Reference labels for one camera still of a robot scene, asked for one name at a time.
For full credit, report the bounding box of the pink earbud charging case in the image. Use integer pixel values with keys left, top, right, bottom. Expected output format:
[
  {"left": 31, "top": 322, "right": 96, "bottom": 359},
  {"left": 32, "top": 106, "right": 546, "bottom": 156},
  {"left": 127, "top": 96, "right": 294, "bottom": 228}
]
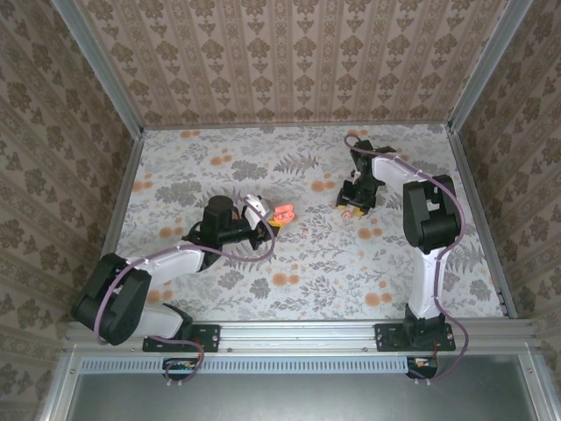
[{"left": 271, "top": 203, "right": 296, "bottom": 223}]

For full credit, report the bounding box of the small black circuit board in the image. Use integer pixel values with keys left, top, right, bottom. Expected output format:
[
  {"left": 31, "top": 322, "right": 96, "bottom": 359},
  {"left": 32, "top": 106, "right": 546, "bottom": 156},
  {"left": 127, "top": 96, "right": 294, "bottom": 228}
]
[
  {"left": 161, "top": 357, "right": 199, "bottom": 381},
  {"left": 405, "top": 355, "right": 440, "bottom": 380}
]

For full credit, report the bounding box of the grey metal sheet panel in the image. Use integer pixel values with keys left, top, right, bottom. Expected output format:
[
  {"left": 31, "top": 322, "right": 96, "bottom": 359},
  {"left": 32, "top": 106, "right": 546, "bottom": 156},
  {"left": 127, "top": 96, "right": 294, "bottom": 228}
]
[{"left": 65, "top": 372, "right": 549, "bottom": 421}]

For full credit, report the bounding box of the aluminium table side rail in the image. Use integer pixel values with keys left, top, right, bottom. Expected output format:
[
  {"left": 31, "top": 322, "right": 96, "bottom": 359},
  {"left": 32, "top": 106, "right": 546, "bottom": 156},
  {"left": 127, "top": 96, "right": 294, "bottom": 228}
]
[
  {"left": 96, "top": 131, "right": 145, "bottom": 264},
  {"left": 445, "top": 125, "right": 521, "bottom": 319}
]

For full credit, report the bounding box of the aluminium mounting rail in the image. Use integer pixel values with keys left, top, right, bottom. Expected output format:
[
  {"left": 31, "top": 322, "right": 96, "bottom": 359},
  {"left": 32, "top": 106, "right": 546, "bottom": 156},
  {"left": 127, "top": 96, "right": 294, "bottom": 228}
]
[{"left": 64, "top": 321, "right": 544, "bottom": 355}]

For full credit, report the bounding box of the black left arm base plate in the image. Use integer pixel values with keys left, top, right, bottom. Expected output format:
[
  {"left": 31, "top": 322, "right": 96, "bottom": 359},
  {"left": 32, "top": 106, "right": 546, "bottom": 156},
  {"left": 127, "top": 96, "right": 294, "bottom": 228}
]
[{"left": 142, "top": 323, "right": 221, "bottom": 353}]

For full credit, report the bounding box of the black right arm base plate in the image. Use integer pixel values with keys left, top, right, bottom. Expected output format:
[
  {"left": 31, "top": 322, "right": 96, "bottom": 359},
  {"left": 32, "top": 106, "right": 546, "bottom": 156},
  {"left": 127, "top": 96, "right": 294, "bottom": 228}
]
[{"left": 374, "top": 323, "right": 457, "bottom": 353}]

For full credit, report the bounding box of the grey slotted cable duct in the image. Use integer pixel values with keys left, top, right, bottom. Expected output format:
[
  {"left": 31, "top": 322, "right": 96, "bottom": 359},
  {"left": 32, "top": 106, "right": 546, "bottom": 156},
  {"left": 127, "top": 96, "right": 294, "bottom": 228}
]
[{"left": 80, "top": 355, "right": 412, "bottom": 375}]

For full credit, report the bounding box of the aluminium frame post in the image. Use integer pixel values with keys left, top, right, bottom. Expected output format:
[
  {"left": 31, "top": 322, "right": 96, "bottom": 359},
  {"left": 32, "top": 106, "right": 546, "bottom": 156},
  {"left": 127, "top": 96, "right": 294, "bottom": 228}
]
[
  {"left": 446, "top": 0, "right": 534, "bottom": 135},
  {"left": 51, "top": 0, "right": 146, "bottom": 138}
]

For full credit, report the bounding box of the aluminium frame bar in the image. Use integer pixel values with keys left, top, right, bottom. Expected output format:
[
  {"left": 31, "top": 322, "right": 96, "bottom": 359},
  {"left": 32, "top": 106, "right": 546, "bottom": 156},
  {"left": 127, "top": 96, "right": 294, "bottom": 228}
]
[
  {"left": 519, "top": 353, "right": 561, "bottom": 421},
  {"left": 38, "top": 353, "right": 82, "bottom": 421}
]

